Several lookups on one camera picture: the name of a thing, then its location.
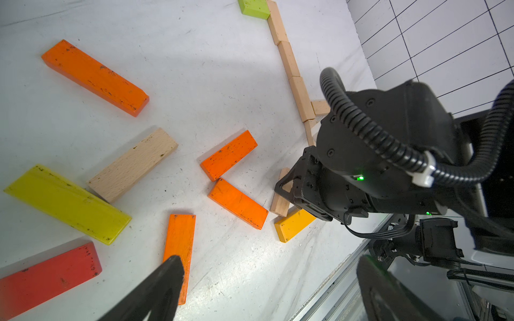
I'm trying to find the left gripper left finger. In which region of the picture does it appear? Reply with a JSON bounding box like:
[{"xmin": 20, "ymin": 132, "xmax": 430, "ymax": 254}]
[{"xmin": 100, "ymin": 255, "xmax": 185, "ymax": 320}]

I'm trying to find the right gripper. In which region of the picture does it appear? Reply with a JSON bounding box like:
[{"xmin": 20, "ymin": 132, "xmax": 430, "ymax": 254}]
[{"xmin": 274, "ymin": 147, "xmax": 373, "ymax": 222}]

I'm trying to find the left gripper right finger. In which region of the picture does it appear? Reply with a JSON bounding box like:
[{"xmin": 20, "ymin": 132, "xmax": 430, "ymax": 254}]
[{"xmin": 356, "ymin": 255, "xmax": 442, "ymax": 321}]

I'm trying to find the natural wood block small diagonal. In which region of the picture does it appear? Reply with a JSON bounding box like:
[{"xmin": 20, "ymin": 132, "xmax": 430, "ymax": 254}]
[{"xmin": 270, "ymin": 168, "xmax": 293, "ymax": 217}]

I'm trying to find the natural wood block vertical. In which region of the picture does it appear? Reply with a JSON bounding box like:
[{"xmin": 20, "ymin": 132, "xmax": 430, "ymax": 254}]
[{"xmin": 304, "ymin": 120, "xmax": 321, "ymax": 146}]

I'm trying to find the red block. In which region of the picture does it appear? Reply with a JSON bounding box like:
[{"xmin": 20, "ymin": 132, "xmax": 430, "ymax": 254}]
[{"xmin": 1, "ymin": 242, "xmax": 103, "ymax": 320}]

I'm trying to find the green block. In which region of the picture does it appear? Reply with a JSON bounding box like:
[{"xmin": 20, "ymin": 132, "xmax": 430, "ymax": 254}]
[{"xmin": 238, "ymin": 0, "xmax": 270, "ymax": 20}]

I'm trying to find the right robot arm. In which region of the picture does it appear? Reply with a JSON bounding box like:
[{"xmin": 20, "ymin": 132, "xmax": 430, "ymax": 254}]
[{"xmin": 274, "ymin": 68, "xmax": 513, "ymax": 256}]

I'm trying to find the yellow block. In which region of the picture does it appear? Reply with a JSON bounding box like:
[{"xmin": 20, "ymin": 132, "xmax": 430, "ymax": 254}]
[{"xmin": 274, "ymin": 209, "xmax": 316, "ymax": 243}]

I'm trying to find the orange block lower middle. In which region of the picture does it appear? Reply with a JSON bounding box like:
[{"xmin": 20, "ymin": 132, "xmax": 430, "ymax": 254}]
[{"xmin": 208, "ymin": 179, "xmax": 269, "ymax": 230}]

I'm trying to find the orange block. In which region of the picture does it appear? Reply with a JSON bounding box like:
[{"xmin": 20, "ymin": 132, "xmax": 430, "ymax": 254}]
[
  {"xmin": 208, "ymin": 179, "xmax": 269, "ymax": 230},
  {"xmin": 163, "ymin": 214, "xmax": 196, "ymax": 305},
  {"xmin": 200, "ymin": 131, "xmax": 258, "ymax": 181},
  {"xmin": 41, "ymin": 40, "xmax": 149, "ymax": 117}
]

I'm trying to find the orange block lower left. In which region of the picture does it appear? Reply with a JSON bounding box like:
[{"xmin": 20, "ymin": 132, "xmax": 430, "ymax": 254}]
[{"xmin": 163, "ymin": 214, "xmax": 196, "ymax": 305}]

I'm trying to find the yellow-green block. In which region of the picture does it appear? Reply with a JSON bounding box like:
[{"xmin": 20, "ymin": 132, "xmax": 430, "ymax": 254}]
[{"xmin": 4, "ymin": 165, "xmax": 131, "ymax": 245}]

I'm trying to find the orange block far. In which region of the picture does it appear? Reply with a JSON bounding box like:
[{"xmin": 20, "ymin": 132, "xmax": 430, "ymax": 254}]
[{"xmin": 41, "ymin": 40, "xmax": 149, "ymax": 117}]

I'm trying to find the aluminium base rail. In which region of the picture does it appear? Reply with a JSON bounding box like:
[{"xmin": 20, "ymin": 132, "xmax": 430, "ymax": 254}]
[{"xmin": 288, "ymin": 212, "xmax": 514, "ymax": 321}]

